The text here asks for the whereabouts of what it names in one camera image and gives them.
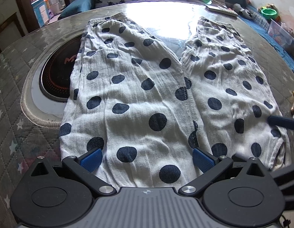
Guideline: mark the green bowl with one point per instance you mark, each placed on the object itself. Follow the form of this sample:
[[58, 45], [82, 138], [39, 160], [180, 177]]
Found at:
[[269, 13]]

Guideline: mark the blue toy cabinet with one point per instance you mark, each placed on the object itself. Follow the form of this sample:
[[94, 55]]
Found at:
[[42, 10]]

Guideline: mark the grey quilted star table cover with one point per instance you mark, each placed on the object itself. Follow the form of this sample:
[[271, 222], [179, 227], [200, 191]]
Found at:
[[16, 99]]

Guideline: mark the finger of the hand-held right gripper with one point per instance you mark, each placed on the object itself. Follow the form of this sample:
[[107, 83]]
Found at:
[[283, 122]]

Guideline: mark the grey stuffed toy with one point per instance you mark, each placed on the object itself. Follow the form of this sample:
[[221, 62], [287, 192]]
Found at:
[[241, 10]]

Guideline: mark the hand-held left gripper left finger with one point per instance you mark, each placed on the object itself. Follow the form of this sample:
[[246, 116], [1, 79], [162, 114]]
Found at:
[[91, 159]]

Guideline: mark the clear plastic box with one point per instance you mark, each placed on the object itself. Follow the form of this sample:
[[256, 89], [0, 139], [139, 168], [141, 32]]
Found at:
[[283, 34]]

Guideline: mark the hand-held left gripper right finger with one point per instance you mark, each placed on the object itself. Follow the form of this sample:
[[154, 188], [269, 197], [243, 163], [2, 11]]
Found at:
[[202, 161]]

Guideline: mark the brown wooden door frame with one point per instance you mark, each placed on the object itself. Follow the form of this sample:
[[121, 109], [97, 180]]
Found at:
[[21, 2]]

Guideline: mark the black round induction cooktop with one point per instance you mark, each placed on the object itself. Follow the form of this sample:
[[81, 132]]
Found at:
[[59, 71]]

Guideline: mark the book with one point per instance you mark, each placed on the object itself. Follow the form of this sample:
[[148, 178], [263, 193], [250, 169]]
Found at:
[[221, 10]]

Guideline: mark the white polka dot pants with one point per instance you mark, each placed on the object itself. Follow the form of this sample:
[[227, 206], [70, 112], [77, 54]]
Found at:
[[149, 95]]

